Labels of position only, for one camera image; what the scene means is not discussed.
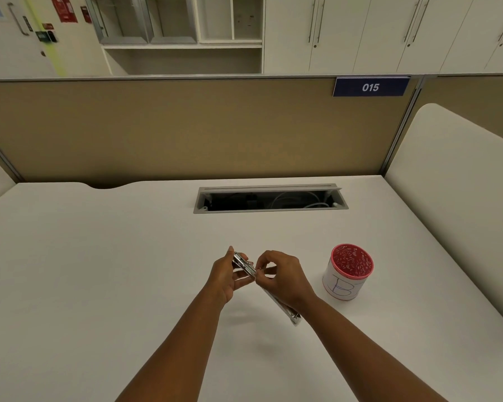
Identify white cable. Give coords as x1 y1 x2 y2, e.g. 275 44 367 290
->
272 196 334 208

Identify large red poster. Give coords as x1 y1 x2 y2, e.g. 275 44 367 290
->
49 0 79 24

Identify person's left hand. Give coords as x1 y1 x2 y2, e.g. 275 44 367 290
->
209 245 257 308

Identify person's right forearm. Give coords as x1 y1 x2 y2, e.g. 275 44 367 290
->
295 294 450 402

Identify grey desk cable tray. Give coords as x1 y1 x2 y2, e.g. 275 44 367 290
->
193 183 349 215

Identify silver metal stapler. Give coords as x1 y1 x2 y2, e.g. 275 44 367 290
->
231 252 303 326

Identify white door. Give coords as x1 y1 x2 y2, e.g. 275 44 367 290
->
0 0 59 78

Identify white open shelf unit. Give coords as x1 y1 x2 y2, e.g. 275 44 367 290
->
101 0 264 76

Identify white double-door cabinet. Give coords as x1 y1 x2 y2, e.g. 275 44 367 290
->
263 0 373 75
439 0 503 74
352 0 478 75

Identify metal-framed glass cabinet door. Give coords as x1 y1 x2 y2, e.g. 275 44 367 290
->
140 0 198 45

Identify blue number sign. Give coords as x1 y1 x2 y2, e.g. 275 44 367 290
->
332 75 411 98

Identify silver door handle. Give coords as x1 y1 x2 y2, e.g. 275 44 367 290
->
7 3 30 37

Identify yellow-green tape strip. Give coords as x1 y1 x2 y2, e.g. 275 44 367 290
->
23 0 66 76

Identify person's left forearm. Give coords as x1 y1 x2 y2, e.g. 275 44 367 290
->
111 289 229 402

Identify pink cup with white label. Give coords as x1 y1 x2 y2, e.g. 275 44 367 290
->
322 244 374 301

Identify person's right hand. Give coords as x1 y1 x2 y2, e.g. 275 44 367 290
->
255 250 319 315

